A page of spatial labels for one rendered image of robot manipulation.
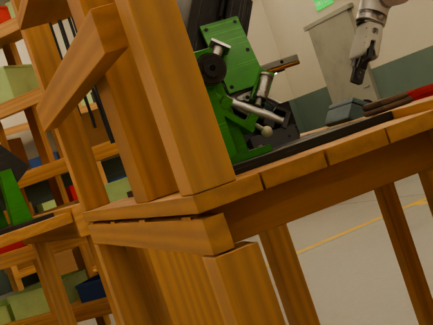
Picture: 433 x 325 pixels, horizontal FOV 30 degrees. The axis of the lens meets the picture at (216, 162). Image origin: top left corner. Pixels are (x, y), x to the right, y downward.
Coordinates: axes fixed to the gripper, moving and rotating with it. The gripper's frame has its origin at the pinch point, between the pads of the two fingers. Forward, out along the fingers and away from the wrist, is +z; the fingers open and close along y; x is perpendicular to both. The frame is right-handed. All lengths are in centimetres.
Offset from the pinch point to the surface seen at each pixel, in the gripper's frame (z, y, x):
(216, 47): 5.7, -0.2, 41.2
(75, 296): 93, 353, 9
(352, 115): 14.7, -12.8, 4.5
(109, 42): 28, -51, 74
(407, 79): -250, 684, -365
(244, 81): 11.9, 0.4, 31.3
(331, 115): 13.3, -1.4, 5.4
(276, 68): 1.2, 13.8, 19.2
